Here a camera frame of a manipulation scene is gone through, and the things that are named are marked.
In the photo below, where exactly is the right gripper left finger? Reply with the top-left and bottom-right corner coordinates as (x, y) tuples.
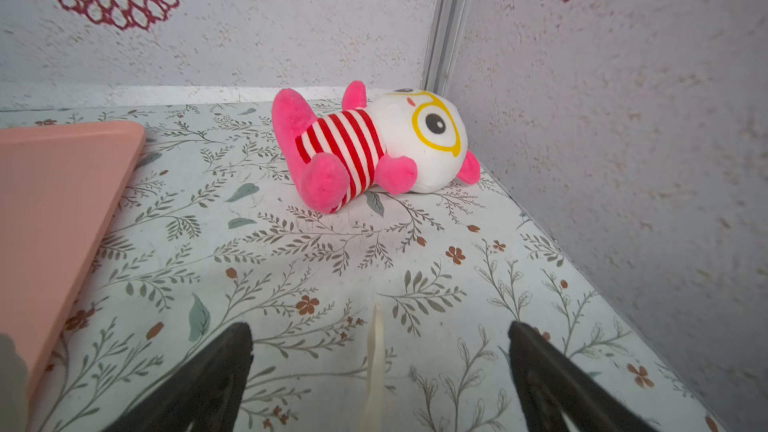
(0, 334), (29, 432)

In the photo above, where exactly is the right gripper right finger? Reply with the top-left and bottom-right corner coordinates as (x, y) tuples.
(359, 303), (386, 432)

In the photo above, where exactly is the pink tray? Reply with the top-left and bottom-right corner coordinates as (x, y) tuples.
(1, 121), (146, 396)

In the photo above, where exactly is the pink plush toy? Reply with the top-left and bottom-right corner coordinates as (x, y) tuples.
(271, 81), (481, 214)

